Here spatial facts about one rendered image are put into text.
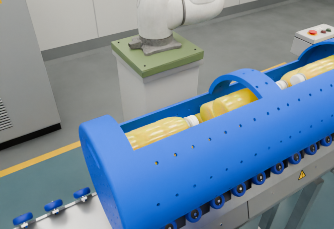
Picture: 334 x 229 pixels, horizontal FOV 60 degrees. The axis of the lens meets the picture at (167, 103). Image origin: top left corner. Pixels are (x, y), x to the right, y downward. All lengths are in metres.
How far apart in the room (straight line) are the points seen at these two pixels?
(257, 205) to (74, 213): 0.52
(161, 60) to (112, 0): 2.45
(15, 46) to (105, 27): 1.74
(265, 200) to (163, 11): 0.80
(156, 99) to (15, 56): 1.14
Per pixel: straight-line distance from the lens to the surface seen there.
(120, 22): 3.75
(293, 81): 0.94
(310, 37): 1.43
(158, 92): 1.31
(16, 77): 2.22
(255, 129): 0.69
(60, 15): 3.48
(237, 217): 0.91
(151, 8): 1.23
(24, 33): 2.10
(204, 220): 0.82
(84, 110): 2.72
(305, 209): 1.54
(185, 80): 1.37
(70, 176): 2.19
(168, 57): 1.25
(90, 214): 0.85
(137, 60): 1.24
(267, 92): 0.75
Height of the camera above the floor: 1.63
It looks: 37 degrees down
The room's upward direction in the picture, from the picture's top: straight up
